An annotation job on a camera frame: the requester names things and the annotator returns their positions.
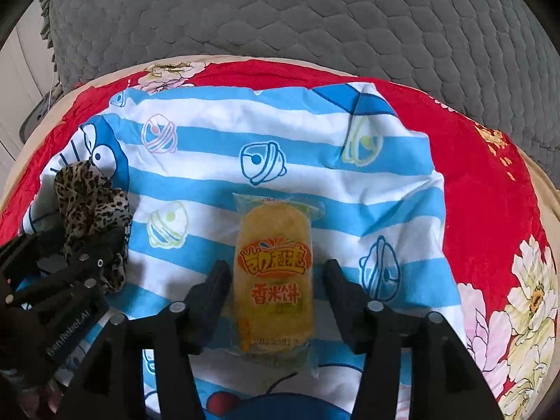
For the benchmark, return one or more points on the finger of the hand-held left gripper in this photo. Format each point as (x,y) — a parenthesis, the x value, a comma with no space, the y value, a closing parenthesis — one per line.
(109,245)
(22,249)

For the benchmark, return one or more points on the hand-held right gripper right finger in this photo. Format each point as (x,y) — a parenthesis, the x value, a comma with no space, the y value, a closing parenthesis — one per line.
(337,286)

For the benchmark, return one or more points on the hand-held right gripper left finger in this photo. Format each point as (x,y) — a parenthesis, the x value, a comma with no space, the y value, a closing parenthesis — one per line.
(218,282)

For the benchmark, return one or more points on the leopard print scrunchie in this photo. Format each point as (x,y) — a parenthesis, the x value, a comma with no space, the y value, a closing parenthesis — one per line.
(87,201)

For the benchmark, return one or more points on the yellow rice cracker packet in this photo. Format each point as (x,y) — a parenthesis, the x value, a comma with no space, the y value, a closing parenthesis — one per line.
(273,236)

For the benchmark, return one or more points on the person's left hand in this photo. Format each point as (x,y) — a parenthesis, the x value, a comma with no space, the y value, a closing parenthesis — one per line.
(43,400)

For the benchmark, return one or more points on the grey stool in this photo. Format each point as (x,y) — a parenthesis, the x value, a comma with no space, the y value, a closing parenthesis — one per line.
(37,113)

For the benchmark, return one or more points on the blue striped cartoon cloth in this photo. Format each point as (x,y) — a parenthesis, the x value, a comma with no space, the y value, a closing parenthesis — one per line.
(306,148)

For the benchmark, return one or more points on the red floral blanket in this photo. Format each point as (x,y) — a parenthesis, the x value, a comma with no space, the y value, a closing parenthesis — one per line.
(481,210)

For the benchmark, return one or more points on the white cabinet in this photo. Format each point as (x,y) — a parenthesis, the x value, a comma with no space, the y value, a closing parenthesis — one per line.
(17,78)

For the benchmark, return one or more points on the grey quilted sofa cover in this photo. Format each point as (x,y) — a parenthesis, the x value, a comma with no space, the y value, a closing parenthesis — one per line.
(306,17)

